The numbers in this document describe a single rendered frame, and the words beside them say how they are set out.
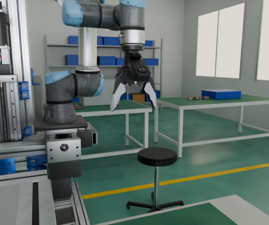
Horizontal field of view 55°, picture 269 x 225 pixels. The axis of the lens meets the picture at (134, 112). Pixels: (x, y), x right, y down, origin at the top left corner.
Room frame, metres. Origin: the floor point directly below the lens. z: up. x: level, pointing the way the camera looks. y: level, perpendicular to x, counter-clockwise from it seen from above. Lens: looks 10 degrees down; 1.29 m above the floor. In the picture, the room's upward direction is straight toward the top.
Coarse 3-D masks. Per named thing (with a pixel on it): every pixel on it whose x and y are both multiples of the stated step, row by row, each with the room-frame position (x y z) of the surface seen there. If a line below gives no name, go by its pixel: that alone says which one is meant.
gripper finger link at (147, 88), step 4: (144, 84) 0.82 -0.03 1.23; (148, 84) 0.81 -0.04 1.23; (144, 88) 0.81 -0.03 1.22; (148, 88) 0.81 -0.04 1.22; (152, 88) 0.81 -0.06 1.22; (148, 92) 0.81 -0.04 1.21; (152, 92) 0.81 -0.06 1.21; (148, 96) 0.82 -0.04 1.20; (152, 96) 0.81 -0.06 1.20; (152, 100) 0.81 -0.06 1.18; (152, 104) 0.82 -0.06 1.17
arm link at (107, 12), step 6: (102, 6) 0.85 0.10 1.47; (108, 6) 0.86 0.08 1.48; (114, 6) 0.87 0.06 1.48; (102, 12) 0.84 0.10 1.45; (108, 12) 0.85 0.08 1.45; (114, 12) 0.85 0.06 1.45; (102, 18) 0.85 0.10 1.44; (108, 18) 0.85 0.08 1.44; (114, 18) 0.85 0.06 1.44; (102, 24) 0.86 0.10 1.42; (108, 24) 0.86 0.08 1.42; (114, 24) 0.87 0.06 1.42; (114, 30) 0.93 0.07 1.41
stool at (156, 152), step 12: (144, 156) 2.02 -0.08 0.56; (156, 156) 2.02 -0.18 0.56; (168, 156) 2.02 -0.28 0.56; (156, 168) 2.09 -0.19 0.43; (156, 180) 2.09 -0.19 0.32; (156, 192) 2.09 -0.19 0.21; (132, 204) 2.15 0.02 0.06; (144, 204) 2.13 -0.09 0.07; (156, 204) 2.09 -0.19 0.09; (168, 204) 2.13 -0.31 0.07; (180, 204) 2.17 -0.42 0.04
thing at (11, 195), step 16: (0, 176) 0.40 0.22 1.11; (16, 176) 0.40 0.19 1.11; (32, 176) 0.40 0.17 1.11; (48, 176) 0.40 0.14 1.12; (0, 192) 0.34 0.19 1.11; (16, 192) 0.34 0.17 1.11; (32, 192) 0.34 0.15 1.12; (48, 192) 0.34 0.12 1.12; (0, 208) 0.30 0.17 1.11; (16, 208) 0.30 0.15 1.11; (32, 208) 0.30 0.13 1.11; (48, 208) 0.30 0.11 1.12; (0, 224) 0.27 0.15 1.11; (16, 224) 0.27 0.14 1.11; (32, 224) 0.27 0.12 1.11; (48, 224) 0.27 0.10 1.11
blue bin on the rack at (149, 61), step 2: (144, 58) 7.16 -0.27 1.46; (146, 58) 7.17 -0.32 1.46; (148, 58) 7.20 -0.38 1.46; (150, 58) 7.22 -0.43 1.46; (152, 58) 7.24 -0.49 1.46; (154, 58) 7.26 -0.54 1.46; (156, 58) 7.29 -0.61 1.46; (158, 58) 7.31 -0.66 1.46; (144, 60) 7.16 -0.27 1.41; (146, 60) 7.17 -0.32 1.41; (148, 60) 7.20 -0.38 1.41; (150, 60) 7.22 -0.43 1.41; (152, 60) 7.24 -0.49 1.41; (154, 60) 7.26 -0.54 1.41; (156, 60) 7.29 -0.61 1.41; (158, 60) 7.31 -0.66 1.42; (146, 62) 7.18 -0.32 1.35; (148, 62) 7.20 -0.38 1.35; (150, 62) 7.22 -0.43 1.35; (152, 62) 7.24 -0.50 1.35; (154, 62) 7.26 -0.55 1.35; (156, 62) 7.29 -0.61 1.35; (158, 62) 7.31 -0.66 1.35; (146, 64) 7.18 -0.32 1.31; (148, 64) 7.20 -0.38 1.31; (150, 64) 7.22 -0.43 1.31; (152, 64) 7.24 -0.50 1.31; (154, 64) 7.26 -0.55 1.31; (156, 64) 7.29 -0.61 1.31; (158, 64) 7.31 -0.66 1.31
